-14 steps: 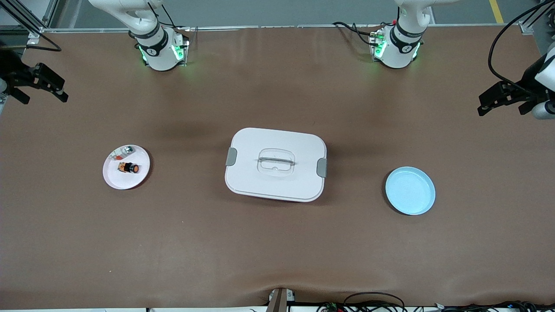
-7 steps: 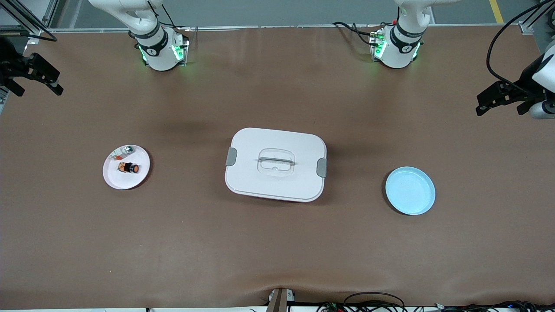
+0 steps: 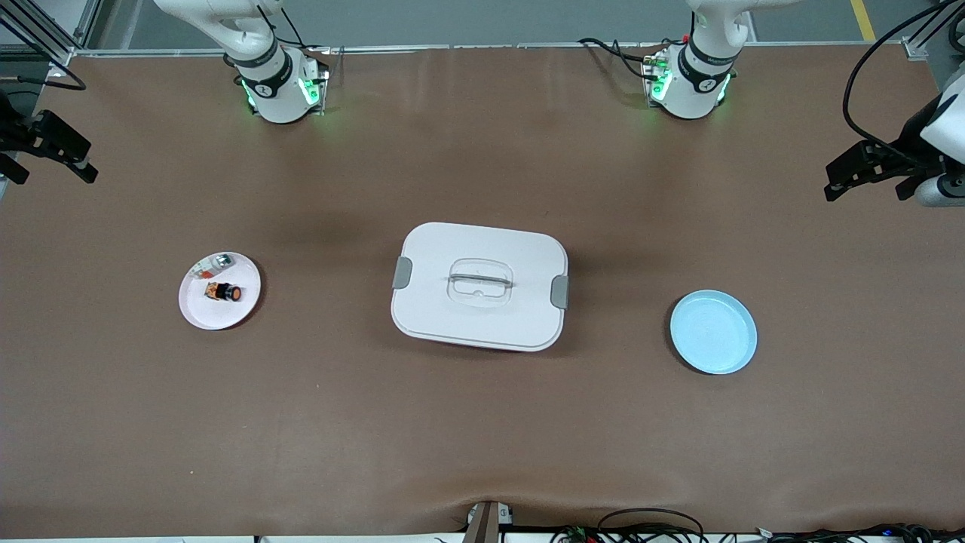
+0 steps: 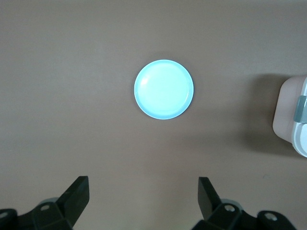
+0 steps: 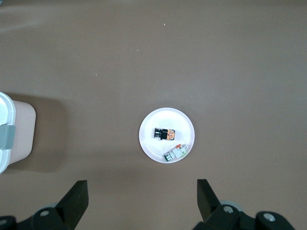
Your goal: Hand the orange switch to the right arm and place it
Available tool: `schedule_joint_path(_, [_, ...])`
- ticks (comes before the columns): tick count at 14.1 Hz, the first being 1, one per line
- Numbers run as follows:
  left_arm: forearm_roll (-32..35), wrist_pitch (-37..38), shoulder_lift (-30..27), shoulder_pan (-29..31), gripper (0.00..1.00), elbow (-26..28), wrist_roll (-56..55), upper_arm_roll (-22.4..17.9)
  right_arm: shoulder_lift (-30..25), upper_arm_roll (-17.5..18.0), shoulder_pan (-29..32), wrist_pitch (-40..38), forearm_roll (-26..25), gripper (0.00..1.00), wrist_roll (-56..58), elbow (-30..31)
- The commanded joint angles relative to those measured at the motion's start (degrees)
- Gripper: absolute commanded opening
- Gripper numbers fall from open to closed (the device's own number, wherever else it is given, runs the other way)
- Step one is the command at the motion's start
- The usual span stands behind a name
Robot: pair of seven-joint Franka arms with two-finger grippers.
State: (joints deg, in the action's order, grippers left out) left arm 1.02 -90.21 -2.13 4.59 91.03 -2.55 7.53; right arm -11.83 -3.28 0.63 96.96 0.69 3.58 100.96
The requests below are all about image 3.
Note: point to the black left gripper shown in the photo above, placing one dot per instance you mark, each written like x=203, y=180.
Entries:
x=902, y=151

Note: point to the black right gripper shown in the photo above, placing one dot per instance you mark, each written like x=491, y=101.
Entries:
x=15, y=129

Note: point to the orange black push switch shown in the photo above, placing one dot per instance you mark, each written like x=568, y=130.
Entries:
x=225, y=291

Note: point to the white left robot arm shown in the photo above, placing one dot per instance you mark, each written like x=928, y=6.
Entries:
x=693, y=90

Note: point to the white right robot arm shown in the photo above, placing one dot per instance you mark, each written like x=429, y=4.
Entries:
x=275, y=98

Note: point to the small silver metal part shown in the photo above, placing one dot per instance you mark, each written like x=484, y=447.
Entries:
x=223, y=262

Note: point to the light blue round plate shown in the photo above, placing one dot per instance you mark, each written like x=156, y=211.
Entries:
x=712, y=332

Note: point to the pink round plate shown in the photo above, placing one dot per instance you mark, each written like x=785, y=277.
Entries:
x=222, y=313

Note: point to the white lidded storage box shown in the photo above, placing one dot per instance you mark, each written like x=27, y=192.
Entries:
x=482, y=317

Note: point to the aluminium frame profile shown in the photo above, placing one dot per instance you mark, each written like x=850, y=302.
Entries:
x=916, y=47
x=60, y=49

